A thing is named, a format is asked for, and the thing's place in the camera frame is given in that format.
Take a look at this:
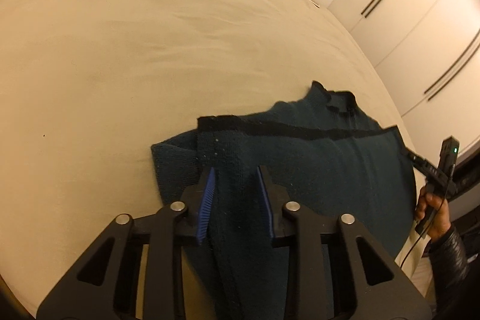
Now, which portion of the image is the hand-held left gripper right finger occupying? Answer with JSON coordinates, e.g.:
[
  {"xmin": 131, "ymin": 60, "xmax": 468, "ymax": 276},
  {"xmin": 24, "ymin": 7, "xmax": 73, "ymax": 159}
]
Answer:
[{"xmin": 256, "ymin": 166, "xmax": 436, "ymax": 320}]

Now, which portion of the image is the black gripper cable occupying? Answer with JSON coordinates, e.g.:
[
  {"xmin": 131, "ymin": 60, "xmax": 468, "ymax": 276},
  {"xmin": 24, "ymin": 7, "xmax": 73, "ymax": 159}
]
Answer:
[{"xmin": 398, "ymin": 234, "xmax": 429, "ymax": 269}]

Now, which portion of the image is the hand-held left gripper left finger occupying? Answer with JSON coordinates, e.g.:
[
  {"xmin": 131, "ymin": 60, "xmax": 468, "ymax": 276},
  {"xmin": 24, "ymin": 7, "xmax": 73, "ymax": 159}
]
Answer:
[{"xmin": 37, "ymin": 166, "xmax": 218, "ymax": 320}]

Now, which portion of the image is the cream wardrobe with black handles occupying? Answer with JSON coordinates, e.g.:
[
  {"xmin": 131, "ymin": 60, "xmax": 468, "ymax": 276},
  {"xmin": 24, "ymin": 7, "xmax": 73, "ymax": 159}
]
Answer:
[{"xmin": 326, "ymin": 0, "xmax": 480, "ymax": 157}]

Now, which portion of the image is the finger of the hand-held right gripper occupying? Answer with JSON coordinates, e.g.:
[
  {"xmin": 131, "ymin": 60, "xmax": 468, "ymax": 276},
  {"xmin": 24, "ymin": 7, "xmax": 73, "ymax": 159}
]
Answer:
[{"xmin": 407, "ymin": 151, "xmax": 445, "ymax": 186}]

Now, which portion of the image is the person's right forearm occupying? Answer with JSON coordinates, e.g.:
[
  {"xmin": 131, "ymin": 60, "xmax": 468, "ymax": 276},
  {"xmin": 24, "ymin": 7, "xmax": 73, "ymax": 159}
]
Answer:
[{"xmin": 427, "ymin": 223, "xmax": 471, "ymax": 320}]

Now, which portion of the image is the dark green sweater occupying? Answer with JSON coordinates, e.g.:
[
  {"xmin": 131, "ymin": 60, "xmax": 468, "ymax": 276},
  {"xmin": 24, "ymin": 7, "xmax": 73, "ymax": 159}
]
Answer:
[{"xmin": 151, "ymin": 80, "xmax": 419, "ymax": 320}]

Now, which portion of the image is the person's right hand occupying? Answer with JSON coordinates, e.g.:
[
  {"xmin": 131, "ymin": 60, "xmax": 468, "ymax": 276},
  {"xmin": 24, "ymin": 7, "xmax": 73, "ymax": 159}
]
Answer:
[{"xmin": 414, "ymin": 189, "xmax": 451, "ymax": 243}]

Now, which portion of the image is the bed with beige sheet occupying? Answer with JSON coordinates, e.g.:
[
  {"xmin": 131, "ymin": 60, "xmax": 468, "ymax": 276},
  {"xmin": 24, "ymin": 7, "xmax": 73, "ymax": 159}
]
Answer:
[{"xmin": 0, "ymin": 0, "xmax": 426, "ymax": 320}]

